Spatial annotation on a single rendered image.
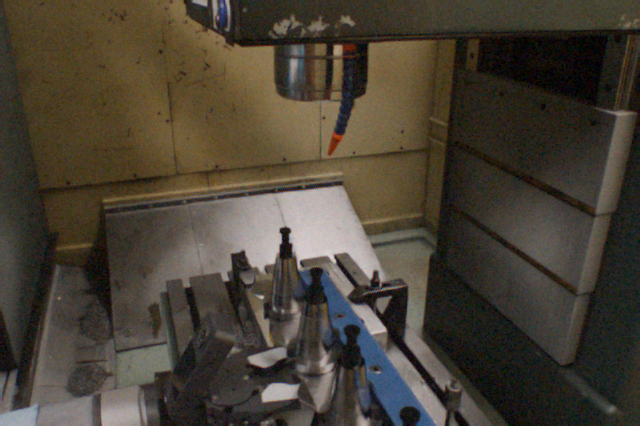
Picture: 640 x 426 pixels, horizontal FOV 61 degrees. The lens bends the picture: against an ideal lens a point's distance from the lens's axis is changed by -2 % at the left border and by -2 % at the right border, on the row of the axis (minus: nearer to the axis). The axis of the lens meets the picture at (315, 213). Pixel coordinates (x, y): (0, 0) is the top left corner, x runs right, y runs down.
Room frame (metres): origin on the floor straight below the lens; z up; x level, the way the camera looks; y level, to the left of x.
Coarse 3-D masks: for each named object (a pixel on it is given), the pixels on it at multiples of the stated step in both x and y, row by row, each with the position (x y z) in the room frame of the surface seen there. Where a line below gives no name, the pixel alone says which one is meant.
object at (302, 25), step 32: (256, 0) 0.59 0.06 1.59; (288, 0) 0.60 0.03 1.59; (320, 0) 0.61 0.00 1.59; (352, 0) 0.62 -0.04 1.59; (384, 0) 0.63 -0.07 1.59; (416, 0) 0.64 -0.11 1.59; (448, 0) 0.66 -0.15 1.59; (480, 0) 0.67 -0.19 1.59; (512, 0) 0.69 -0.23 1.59; (544, 0) 0.70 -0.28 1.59; (576, 0) 0.72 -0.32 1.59; (608, 0) 0.73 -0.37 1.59; (224, 32) 0.64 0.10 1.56; (256, 32) 0.59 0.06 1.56; (288, 32) 0.60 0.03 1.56; (320, 32) 0.61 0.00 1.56; (352, 32) 0.62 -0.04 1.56; (384, 32) 0.64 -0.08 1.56; (416, 32) 0.65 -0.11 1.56; (448, 32) 0.66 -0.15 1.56; (480, 32) 0.68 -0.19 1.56; (512, 32) 0.69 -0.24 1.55; (544, 32) 0.71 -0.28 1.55; (576, 32) 0.72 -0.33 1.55; (608, 32) 0.74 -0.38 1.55
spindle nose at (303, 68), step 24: (288, 48) 0.89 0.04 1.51; (312, 48) 0.87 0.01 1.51; (336, 48) 0.88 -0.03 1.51; (360, 48) 0.90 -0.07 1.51; (288, 72) 0.89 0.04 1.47; (312, 72) 0.87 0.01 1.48; (336, 72) 0.88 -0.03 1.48; (360, 72) 0.90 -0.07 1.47; (288, 96) 0.90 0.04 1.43; (312, 96) 0.88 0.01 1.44; (336, 96) 0.88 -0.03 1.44; (360, 96) 0.91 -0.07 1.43
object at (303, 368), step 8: (296, 336) 0.53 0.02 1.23; (288, 344) 0.52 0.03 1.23; (288, 352) 0.51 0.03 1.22; (336, 352) 0.50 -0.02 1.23; (288, 360) 0.51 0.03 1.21; (296, 360) 0.49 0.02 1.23; (304, 360) 0.49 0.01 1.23; (320, 360) 0.49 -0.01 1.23; (328, 360) 0.49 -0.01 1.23; (336, 360) 0.49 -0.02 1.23; (296, 368) 0.49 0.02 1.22; (304, 368) 0.48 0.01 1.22; (312, 368) 0.48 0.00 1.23; (320, 368) 0.48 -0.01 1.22; (328, 368) 0.48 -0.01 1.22; (296, 376) 0.49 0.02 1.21; (304, 376) 0.48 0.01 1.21
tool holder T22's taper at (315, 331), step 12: (324, 300) 0.51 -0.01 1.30; (312, 312) 0.50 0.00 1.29; (324, 312) 0.50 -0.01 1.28; (300, 324) 0.50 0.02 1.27; (312, 324) 0.49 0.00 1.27; (324, 324) 0.50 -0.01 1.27; (300, 336) 0.50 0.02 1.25; (312, 336) 0.49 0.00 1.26; (324, 336) 0.50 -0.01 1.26; (300, 348) 0.50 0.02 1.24; (312, 348) 0.49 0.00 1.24; (324, 348) 0.49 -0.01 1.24; (312, 360) 0.49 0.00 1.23
